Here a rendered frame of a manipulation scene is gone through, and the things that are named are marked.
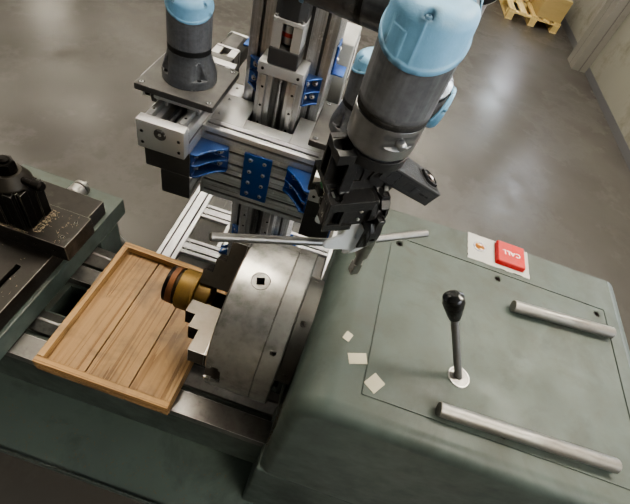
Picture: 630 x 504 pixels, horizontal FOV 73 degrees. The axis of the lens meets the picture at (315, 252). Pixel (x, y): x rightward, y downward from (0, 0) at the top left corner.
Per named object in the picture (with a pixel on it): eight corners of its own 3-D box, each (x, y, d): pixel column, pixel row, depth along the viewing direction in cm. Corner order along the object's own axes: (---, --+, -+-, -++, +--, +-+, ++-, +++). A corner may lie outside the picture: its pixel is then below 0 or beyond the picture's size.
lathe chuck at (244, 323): (291, 287, 109) (311, 219, 82) (245, 410, 93) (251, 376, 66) (258, 275, 109) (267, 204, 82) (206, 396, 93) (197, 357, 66)
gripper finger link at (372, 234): (347, 229, 60) (364, 186, 53) (358, 228, 60) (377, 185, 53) (357, 256, 57) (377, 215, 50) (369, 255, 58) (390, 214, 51)
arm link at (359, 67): (351, 82, 120) (366, 34, 110) (395, 101, 119) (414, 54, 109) (337, 100, 112) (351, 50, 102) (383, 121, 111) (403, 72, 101)
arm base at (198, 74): (175, 57, 127) (174, 22, 119) (224, 73, 127) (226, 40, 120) (152, 80, 117) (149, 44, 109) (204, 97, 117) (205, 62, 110)
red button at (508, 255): (518, 254, 92) (524, 248, 90) (520, 275, 88) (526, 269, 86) (492, 245, 92) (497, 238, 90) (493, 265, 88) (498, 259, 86)
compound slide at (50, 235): (95, 232, 105) (91, 218, 101) (68, 262, 98) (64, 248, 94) (16, 204, 105) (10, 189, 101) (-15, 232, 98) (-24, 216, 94)
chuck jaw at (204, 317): (245, 316, 84) (221, 367, 75) (242, 330, 87) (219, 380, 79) (192, 297, 84) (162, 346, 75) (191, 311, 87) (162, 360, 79)
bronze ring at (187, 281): (221, 267, 87) (179, 252, 87) (202, 303, 81) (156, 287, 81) (219, 293, 94) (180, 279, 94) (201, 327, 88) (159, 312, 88)
